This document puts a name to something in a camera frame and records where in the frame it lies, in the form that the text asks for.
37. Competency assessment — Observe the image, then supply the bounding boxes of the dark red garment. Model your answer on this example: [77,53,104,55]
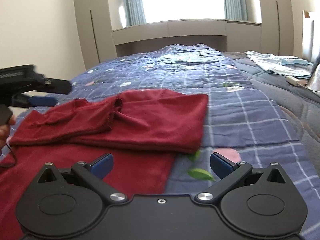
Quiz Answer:
[1,89,208,239]

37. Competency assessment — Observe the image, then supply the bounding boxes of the person's left hand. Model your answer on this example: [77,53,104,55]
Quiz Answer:
[0,115,16,149]

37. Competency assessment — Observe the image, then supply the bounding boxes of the blue plaid floral quilt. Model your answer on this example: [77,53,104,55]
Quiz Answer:
[11,44,319,239]

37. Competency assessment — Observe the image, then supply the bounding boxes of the beige window bench cabinet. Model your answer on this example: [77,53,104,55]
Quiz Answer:
[74,0,294,68]

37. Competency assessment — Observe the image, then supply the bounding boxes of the grey bed blanket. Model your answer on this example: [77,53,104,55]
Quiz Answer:
[223,52,319,173]

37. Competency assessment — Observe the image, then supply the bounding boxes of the light blue folded cloth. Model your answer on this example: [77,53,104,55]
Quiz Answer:
[245,51,313,79]

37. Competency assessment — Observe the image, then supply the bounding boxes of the blue-grey left curtain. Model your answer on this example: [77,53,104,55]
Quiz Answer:
[119,0,146,28]

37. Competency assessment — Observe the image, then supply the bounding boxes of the blue-grey curtain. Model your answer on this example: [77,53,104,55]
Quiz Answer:
[119,0,146,28]
[224,0,248,21]

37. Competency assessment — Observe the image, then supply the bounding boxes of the blue-grey right curtain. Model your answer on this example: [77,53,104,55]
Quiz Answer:
[224,0,248,21]

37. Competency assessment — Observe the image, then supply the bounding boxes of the thin black cable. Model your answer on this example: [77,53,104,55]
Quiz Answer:
[0,142,18,169]

